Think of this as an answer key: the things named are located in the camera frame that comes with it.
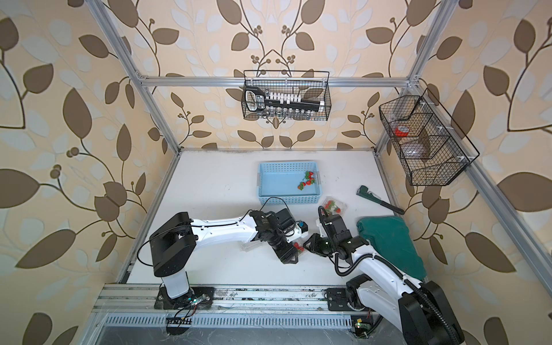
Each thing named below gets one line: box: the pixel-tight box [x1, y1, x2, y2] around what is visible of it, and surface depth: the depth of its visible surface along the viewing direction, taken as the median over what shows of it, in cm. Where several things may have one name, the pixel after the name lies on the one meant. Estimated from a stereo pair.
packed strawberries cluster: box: [324, 199, 342, 214], surface depth 98 cm
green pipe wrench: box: [356, 185, 405, 215], surface depth 103 cm
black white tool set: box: [244, 86, 325, 113], surface depth 84 cm
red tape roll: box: [394, 125, 410, 138], surface depth 84 cm
